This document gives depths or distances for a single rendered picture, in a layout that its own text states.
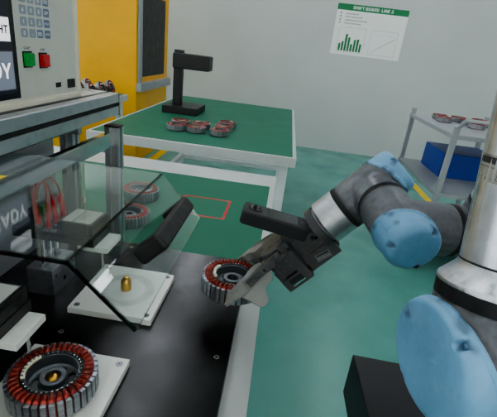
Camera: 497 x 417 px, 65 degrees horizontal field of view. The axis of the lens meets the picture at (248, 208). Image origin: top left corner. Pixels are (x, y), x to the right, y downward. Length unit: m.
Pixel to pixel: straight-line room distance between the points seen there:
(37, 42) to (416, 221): 0.60
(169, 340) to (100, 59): 3.73
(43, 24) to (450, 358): 0.68
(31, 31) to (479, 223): 0.62
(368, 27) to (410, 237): 5.32
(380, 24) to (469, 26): 1.09
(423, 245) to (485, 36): 5.71
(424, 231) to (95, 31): 3.95
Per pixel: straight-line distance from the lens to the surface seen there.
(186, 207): 0.45
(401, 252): 0.53
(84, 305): 0.77
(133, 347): 0.69
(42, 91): 0.72
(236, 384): 0.67
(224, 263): 0.75
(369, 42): 5.78
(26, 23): 0.69
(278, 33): 5.70
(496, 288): 0.37
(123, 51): 4.15
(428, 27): 5.95
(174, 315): 0.75
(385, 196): 0.57
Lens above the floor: 1.23
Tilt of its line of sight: 22 degrees down
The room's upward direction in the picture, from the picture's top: 7 degrees clockwise
